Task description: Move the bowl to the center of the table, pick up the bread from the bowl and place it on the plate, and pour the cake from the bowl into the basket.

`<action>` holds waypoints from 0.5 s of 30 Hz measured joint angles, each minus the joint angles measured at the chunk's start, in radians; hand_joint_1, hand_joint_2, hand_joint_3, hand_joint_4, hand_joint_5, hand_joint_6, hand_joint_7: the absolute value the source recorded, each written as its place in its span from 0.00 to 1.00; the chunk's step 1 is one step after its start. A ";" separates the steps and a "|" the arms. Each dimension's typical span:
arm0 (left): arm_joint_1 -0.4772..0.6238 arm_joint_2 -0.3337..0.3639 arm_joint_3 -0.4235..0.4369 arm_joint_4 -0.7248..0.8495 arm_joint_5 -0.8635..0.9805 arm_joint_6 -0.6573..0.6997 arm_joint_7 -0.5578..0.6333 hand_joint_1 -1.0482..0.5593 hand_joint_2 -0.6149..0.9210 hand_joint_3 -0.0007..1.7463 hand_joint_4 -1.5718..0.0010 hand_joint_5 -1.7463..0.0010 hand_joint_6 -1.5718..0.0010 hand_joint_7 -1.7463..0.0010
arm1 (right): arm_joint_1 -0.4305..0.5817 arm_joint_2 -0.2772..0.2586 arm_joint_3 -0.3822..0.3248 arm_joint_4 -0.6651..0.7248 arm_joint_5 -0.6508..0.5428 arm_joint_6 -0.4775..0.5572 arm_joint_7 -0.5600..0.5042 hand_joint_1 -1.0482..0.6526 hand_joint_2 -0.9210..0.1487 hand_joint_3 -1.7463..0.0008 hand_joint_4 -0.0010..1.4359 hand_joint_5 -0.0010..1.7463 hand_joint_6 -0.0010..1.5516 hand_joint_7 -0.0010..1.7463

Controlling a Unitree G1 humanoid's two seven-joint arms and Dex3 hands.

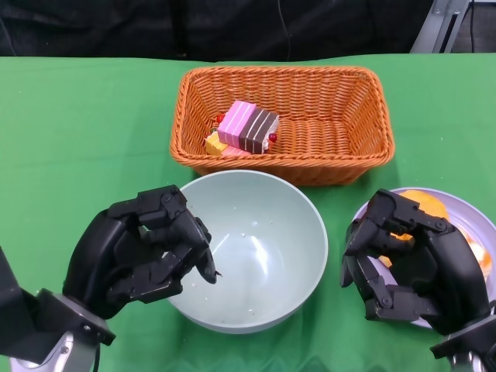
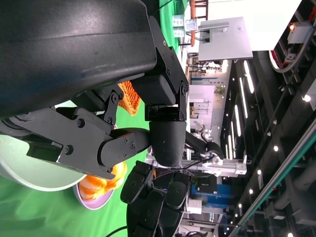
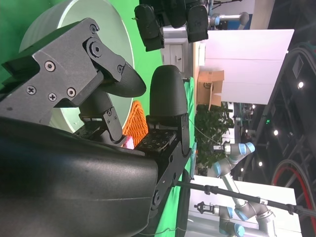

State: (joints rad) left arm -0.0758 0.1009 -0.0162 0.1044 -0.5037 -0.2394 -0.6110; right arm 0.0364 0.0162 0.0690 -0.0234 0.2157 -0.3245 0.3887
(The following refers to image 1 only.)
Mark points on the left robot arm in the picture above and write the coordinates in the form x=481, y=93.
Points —
x=66, y=333

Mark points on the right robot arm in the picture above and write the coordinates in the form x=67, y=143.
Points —
x=469, y=348

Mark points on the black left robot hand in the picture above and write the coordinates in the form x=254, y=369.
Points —
x=100, y=255

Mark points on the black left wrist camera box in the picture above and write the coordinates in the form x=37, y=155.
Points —
x=15, y=314

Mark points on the white round plate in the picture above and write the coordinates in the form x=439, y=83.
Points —
x=465, y=213

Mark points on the white round bowl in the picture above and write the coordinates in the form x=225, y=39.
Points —
x=263, y=248

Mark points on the green tablecloth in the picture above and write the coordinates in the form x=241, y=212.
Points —
x=77, y=135

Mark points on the pumpkin-shaped orange bread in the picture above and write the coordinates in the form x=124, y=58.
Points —
x=484, y=255

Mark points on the black backdrop cloth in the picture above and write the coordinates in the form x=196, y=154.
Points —
x=155, y=27

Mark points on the round orange-white bread bun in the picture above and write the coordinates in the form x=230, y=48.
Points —
x=430, y=203

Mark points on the grey metal frame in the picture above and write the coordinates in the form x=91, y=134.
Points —
x=438, y=27

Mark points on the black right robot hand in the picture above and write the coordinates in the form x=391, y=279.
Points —
x=445, y=271

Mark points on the yellow and salmon cake slice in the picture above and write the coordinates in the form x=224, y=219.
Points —
x=215, y=146

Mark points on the orange wicker basket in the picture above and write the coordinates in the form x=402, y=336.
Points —
x=329, y=128

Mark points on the pink layered cake slice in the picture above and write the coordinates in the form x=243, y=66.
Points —
x=234, y=122

